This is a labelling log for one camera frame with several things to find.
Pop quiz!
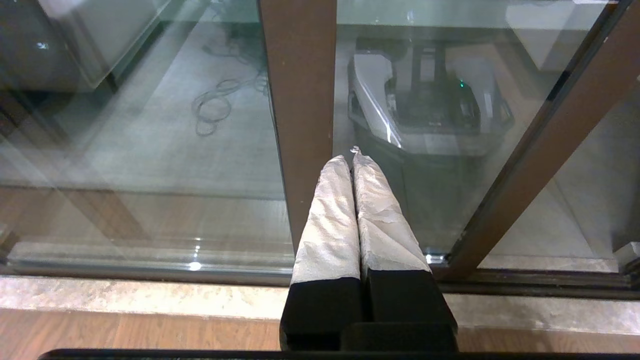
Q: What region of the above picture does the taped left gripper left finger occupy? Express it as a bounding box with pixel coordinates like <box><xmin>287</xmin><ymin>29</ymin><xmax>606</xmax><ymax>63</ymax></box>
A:
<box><xmin>280</xmin><ymin>155</ymin><xmax>364</xmax><ymax>352</ymax></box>

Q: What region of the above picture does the brown framed sliding glass door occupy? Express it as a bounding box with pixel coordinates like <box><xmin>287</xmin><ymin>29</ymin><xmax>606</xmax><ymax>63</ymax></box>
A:
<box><xmin>0</xmin><ymin>0</ymin><xmax>640</xmax><ymax>282</ymax></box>

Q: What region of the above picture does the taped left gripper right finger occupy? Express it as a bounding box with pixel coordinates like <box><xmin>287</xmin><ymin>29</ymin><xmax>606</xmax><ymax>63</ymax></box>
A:
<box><xmin>342</xmin><ymin>146</ymin><xmax>459</xmax><ymax>352</ymax></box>

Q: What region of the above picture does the brown framed fixed glass panel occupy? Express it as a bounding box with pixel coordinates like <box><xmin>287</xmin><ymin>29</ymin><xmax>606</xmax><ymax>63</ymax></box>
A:
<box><xmin>0</xmin><ymin>0</ymin><xmax>338</xmax><ymax>281</ymax></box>

